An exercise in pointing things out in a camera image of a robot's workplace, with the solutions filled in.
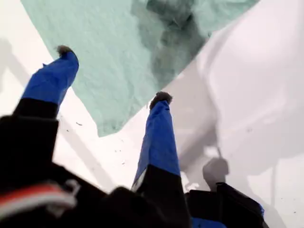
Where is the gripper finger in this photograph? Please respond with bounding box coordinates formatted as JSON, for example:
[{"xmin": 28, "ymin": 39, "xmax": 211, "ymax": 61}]
[
  {"xmin": 11, "ymin": 44, "xmax": 79, "ymax": 121},
  {"xmin": 131, "ymin": 91, "xmax": 191, "ymax": 210}
]

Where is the pale green T-shirt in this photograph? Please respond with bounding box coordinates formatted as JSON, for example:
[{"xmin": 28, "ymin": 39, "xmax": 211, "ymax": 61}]
[{"xmin": 20, "ymin": 0, "xmax": 261, "ymax": 138}]

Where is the gripper red white wire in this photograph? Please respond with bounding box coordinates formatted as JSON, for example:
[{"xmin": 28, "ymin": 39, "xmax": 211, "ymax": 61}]
[{"xmin": 0, "ymin": 180, "xmax": 80, "ymax": 218}]

